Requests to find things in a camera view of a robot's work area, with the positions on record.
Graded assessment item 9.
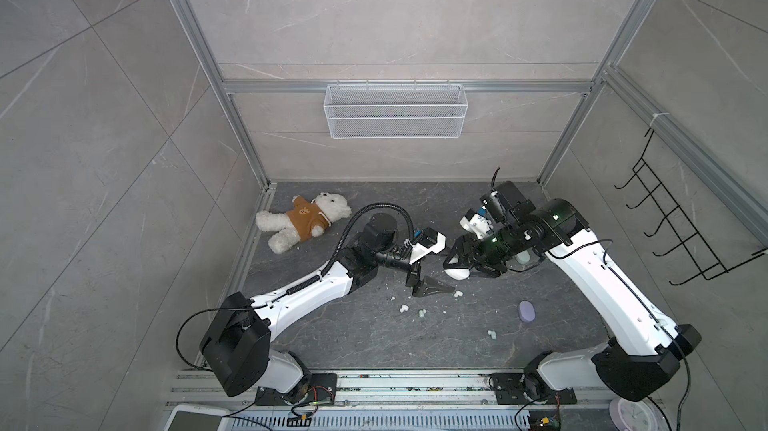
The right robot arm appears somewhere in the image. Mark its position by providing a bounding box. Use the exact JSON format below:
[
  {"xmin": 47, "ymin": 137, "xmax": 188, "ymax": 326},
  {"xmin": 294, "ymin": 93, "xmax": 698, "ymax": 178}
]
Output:
[{"xmin": 443, "ymin": 181, "xmax": 701, "ymax": 402}]

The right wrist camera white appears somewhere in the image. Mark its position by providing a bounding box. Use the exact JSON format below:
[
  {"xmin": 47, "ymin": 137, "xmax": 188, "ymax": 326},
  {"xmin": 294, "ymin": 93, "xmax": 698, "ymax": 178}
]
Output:
[{"xmin": 459, "ymin": 208, "xmax": 494, "ymax": 240}]

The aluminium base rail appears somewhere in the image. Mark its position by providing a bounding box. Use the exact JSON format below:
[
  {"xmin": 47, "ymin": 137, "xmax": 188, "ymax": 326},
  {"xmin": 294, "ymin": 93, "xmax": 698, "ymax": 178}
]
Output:
[{"xmin": 164, "ymin": 368, "xmax": 661, "ymax": 431}]

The black wall hook rack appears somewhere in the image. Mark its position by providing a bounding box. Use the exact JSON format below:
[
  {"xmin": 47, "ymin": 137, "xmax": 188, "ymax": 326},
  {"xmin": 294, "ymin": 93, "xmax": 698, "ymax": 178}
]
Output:
[{"xmin": 613, "ymin": 129, "xmax": 767, "ymax": 287}]

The white tablet device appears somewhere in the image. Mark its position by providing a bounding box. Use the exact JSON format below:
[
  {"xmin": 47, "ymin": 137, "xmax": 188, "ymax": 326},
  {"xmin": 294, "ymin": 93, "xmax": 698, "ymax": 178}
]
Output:
[{"xmin": 163, "ymin": 404, "xmax": 234, "ymax": 431}]

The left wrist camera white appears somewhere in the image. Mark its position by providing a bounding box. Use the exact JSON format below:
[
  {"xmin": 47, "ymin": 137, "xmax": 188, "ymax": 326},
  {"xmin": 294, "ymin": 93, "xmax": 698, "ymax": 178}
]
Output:
[{"xmin": 409, "ymin": 227, "xmax": 446, "ymax": 264}]

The purple earbud charging case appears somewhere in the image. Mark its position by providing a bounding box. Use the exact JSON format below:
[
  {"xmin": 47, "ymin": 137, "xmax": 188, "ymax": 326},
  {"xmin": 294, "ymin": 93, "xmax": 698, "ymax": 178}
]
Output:
[{"xmin": 518, "ymin": 300, "xmax": 536, "ymax": 323}]

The white earbud charging case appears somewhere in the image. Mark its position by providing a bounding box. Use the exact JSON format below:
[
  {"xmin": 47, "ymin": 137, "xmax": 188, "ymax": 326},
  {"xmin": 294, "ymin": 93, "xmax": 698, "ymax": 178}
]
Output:
[{"xmin": 445, "ymin": 268, "xmax": 471, "ymax": 281}]

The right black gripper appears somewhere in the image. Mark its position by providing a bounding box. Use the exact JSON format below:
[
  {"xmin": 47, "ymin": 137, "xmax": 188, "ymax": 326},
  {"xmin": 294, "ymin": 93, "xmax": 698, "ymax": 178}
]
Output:
[{"xmin": 441, "ymin": 223, "xmax": 523, "ymax": 276}]

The white wire mesh basket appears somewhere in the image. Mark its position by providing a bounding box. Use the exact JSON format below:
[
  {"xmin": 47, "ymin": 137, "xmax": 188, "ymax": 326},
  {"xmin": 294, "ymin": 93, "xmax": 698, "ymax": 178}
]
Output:
[{"xmin": 323, "ymin": 84, "xmax": 468, "ymax": 139}]

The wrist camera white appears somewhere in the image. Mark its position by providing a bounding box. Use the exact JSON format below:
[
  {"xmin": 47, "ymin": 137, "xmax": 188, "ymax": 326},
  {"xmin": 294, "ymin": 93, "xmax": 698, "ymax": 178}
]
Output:
[
  {"xmin": 409, "ymin": 227, "xmax": 446, "ymax": 264},
  {"xmin": 459, "ymin": 208, "xmax": 494, "ymax": 240}
]

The green earbud charging case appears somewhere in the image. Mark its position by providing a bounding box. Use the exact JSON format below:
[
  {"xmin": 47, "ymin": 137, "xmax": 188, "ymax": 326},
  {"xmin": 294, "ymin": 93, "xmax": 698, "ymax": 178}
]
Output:
[{"xmin": 514, "ymin": 251, "xmax": 532, "ymax": 268}]

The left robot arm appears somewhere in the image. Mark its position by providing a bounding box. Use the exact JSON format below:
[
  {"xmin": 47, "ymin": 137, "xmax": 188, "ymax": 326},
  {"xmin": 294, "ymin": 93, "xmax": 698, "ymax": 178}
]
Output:
[{"xmin": 199, "ymin": 203, "xmax": 453, "ymax": 404}]

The white teddy bear brown shirt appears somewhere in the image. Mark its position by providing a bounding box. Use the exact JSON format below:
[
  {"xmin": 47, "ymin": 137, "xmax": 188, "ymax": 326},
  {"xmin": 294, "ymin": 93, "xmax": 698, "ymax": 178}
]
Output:
[{"xmin": 255, "ymin": 192, "xmax": 352, "ymax": 254}]

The pink round alarm clock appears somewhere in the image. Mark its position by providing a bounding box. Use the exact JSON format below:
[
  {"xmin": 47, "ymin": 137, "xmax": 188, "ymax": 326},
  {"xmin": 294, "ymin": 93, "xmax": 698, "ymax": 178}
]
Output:
[{"xmin": 609, "ymin": 398, "xmax": 659, "ymax": 431}]

